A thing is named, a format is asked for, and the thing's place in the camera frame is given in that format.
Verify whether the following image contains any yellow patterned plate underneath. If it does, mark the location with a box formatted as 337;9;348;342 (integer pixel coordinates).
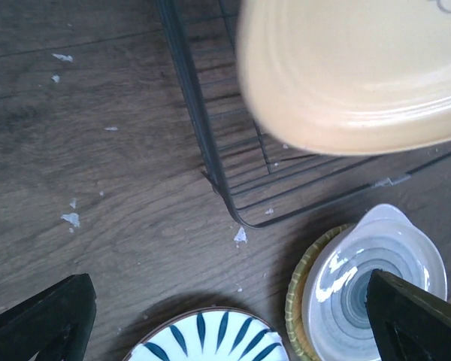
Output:
285;223;355;360

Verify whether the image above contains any orange plastic plate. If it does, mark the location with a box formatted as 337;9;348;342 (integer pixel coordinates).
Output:
235;1;451;156

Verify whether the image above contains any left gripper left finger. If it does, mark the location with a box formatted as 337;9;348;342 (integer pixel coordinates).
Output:
0;274;97;360

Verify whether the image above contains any white blue striped plate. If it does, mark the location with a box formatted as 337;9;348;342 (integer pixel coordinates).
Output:
124;307;289;361

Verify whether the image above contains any dark wire dish rack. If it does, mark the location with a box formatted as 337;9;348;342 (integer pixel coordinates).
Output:
156;1;451;229

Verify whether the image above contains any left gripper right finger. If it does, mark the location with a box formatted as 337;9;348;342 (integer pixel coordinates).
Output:
365;269;451;361

